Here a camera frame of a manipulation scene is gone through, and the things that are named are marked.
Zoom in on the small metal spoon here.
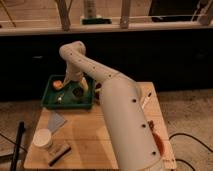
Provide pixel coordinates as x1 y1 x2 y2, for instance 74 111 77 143
56 94 64 104

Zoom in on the black pole stand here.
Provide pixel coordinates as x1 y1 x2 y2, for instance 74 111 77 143
10 121 25 171

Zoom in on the black floor cable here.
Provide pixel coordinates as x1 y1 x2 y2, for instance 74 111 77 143
168 132 213 171

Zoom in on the dark green cup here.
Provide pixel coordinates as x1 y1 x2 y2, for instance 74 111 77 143
72 87 85 99

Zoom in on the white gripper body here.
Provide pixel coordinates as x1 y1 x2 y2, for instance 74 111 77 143
63 70 89 92

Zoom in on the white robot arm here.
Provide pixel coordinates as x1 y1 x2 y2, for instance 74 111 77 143
59 41 165 171

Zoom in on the white black marker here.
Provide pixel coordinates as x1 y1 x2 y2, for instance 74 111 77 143
142 92 152 109

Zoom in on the green plastic tray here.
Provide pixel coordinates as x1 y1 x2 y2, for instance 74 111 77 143
41 75 95 110

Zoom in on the grey cloth sponge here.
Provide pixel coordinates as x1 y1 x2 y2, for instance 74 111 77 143
47 112 66 134

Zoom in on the dark brown bowl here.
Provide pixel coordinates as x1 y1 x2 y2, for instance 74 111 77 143
95 83 101 100

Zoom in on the dark grapes bunch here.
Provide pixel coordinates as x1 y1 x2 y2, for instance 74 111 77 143
148 120 155 131

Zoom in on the orange toy food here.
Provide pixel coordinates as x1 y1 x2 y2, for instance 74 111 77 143
52 80 63 90

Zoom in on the orange bowl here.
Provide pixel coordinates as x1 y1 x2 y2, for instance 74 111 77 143
153 133 165 156

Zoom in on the white paper cup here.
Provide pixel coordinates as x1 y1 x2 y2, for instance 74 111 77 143
33 129 53 149

